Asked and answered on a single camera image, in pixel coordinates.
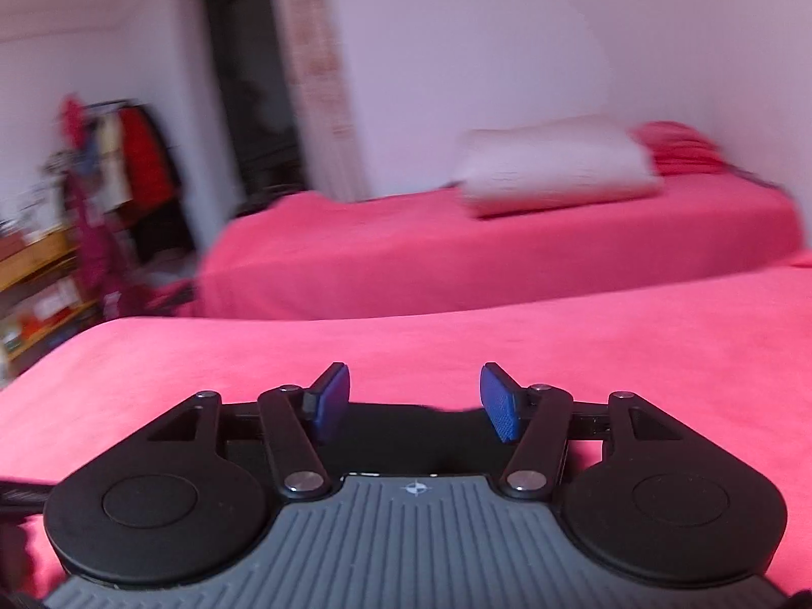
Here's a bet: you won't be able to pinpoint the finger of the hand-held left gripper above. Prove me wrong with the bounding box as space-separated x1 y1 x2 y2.
0 481 57 516

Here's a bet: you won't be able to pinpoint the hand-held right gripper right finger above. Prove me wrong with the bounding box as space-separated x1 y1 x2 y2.
480 361 686 499

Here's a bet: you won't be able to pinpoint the pink patterned curtain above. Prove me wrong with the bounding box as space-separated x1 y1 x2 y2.
272 0 370 205

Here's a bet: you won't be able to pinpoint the black knit pants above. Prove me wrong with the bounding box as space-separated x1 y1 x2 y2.
221 402 611 478

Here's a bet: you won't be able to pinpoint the folded red blanket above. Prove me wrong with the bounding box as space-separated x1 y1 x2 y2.
634 120 727 177

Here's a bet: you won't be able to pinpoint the pale pink pillow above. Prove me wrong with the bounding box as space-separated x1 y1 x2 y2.
453 115 664 218

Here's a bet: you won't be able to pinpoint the maroon hanging garment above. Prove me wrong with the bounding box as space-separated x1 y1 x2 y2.
62 168 131 319

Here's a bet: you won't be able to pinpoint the cream hanging garment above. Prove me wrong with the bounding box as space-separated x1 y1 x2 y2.
96 113 126 212

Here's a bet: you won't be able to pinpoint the dark doorway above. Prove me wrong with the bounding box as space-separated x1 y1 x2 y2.
201 0 313 207

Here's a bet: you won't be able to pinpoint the red padded jacket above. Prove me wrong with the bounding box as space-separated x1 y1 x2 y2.
119 108 177 209

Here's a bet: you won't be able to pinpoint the wooden shelf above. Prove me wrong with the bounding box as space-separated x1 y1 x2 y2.
0 227 104 377

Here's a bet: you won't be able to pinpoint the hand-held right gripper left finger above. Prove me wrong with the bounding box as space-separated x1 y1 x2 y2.
146 363 352 501

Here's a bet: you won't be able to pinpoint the pink blanket covered bed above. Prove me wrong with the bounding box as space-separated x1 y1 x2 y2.
190 185 805 322
0 247 812 603

